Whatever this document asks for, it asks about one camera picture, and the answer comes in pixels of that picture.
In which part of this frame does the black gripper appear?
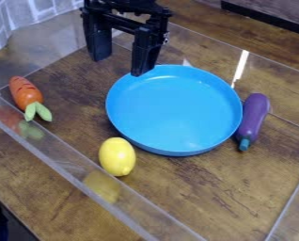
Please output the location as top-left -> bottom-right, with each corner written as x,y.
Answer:
80,0 -> 172,76

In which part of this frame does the orange toy carrot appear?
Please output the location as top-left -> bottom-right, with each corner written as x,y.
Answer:
9,76 -> 53,121

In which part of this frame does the blue round tray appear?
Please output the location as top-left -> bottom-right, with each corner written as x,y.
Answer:
105,65 -> 242,156

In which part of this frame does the yellow toy lemon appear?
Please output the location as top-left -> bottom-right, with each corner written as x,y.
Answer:
97,137 -> 136,176

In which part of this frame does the purple toy eggplant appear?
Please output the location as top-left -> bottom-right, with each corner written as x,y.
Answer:
236,93 -> 269,151

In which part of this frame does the clear acrylic barrier wall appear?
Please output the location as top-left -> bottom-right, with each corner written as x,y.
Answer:
0,95 -> 205,241

